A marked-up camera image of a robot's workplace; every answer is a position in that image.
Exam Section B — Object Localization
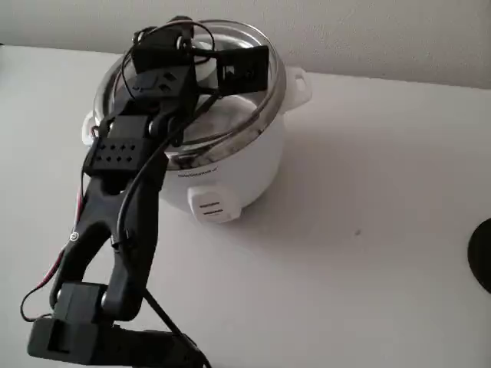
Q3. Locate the glass lid with steel rim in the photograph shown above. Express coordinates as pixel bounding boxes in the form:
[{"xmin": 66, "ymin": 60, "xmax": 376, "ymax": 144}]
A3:
[{"xmin": 94, "ymin": 18, "xmax": 288, "ymax": 172}]

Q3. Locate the glass lid with white knob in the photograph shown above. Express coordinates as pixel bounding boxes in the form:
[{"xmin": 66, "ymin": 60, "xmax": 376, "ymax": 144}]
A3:
[{"xmin": 99, "ymin": 15, "xmax": 287, "ymax": 156}]

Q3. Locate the white rice cooker body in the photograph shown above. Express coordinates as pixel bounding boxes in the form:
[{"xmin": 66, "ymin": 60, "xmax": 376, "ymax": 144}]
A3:
[{"xmin": 81, "ymin": 64, "xmax": 311, "ymax": 225}]

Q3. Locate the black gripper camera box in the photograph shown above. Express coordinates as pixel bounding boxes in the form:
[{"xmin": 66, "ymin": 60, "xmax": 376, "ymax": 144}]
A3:
[{"xmin": 191, "ymin": 44, "xmax": 269, "ymax": 95}]

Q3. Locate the red and black wire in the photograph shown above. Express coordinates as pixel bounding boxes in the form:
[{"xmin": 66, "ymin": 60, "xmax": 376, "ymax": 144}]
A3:
[{"xmin": 19, "ymin": 126, "xmax": 97, "ymax": 324}]

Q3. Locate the black round object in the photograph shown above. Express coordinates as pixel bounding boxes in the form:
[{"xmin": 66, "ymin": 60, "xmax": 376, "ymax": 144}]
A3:
[{"xmin": 466, "ymin": 217, "xmax": 491, "ymax": 296}]

